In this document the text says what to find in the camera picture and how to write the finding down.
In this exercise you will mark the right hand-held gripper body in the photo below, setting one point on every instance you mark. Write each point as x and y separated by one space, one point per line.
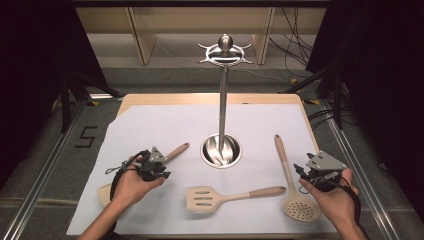
325 163

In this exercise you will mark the black curtain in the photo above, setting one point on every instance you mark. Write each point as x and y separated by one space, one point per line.
383 83
33 66

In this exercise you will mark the steel utensil stand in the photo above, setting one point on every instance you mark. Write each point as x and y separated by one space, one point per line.
222 100

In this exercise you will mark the person's left hand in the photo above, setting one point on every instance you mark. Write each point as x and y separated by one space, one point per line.
130 188

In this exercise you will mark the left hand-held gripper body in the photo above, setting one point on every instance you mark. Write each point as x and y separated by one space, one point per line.
150 168

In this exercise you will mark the white table cloth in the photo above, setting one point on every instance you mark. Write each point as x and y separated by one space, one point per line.
166 126

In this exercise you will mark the black stand legs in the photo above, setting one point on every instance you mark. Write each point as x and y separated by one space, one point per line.
337 100
66 100

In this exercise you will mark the beige slotted spatula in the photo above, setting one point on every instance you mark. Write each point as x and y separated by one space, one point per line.
203 200

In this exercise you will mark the person's right hand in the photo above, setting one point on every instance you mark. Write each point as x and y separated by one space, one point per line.
336 203

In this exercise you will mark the light wooden shelf unit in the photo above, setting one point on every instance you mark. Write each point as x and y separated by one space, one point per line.
200 20

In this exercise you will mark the beige perforated skimmer spoon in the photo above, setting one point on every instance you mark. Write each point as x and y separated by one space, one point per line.
301 206

